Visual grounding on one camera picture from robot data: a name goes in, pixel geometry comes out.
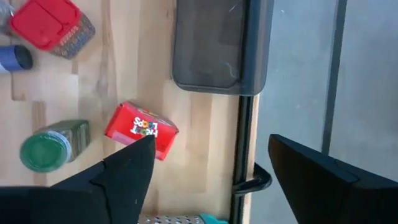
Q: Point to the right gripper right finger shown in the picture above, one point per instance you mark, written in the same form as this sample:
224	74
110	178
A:
335	193

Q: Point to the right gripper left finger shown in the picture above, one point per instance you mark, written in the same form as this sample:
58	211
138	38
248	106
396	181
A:
93	199

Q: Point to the green-lidded spice jar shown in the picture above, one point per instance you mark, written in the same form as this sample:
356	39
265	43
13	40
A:
46	152

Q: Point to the red Froot Loops cereal box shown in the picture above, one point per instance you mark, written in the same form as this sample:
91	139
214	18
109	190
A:
130	121

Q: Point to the red-lidded spice tin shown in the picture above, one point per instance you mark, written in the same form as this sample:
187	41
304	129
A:
43	21

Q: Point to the black table clamp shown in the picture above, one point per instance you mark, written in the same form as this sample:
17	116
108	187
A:
262	180

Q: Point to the teal-framed metal box grater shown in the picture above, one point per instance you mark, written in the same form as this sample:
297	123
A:
174	219

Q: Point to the purple icing bottle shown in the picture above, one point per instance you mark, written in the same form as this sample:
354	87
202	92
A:
12	59

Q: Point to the dark grey plastic bin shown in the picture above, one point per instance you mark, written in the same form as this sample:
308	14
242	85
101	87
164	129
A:
211	46

